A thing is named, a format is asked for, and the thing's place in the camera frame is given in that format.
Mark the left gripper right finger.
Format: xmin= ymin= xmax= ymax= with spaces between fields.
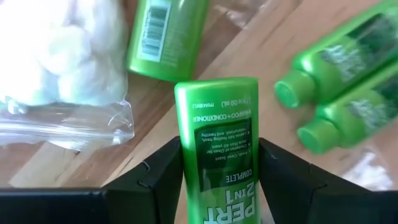
xmin=257 ymin=138 xmax=371 ymax=224

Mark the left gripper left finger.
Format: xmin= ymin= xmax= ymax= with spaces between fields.
xmin=102 ymin=136 xmax=187 ymax=224

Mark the clear bag of cotton balls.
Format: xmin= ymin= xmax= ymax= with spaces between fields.
xmin=0 ymin=0 xmax=136 ymax=153
xmin=340 ymin=151 xmax=394 ymax=191

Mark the green Pert shampoo bottle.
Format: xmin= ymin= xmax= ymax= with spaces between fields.
xmin=126 ymin=0 xmax=210 ymax=83
xmin=297 ymin=62 xmax=398 ymax=156
xmin=274 ymin=0 xmax=398 ymax=110
xmin=174 ymin=77 xmax=261 ymax=224

